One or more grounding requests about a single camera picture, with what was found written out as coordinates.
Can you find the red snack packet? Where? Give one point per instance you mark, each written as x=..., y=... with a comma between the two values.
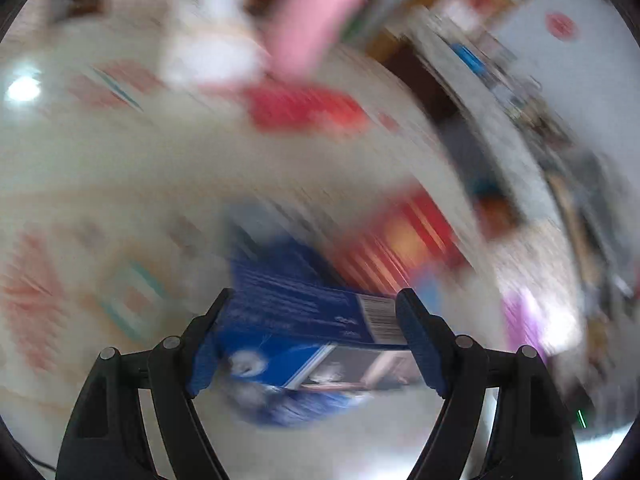
x=400, y=240

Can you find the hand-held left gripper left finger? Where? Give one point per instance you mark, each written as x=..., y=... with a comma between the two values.
x=204, y=356

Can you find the round red wall ornament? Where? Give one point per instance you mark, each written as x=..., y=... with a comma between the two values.
x=562, y=25

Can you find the sideboard with patterned cloth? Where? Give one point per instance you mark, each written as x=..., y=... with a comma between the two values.
x=500, y=125

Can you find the white tissue box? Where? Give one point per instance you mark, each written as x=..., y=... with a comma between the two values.
x=210, y=60

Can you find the pink bottle with metal lid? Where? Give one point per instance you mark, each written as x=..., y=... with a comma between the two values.
x=310, y=20

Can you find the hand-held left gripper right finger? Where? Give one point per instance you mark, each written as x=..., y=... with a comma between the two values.
x=422, y=347

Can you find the flat red box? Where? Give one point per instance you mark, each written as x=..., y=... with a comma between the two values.
x=305, y=110

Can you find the purple perforated bin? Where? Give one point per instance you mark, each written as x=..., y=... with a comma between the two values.
x=520, y=315

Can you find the blue tissue packet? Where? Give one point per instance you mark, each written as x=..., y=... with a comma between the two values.
x=290, y=310

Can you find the blue packet on sideboard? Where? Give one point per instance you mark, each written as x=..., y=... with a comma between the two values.
x=467, y=57

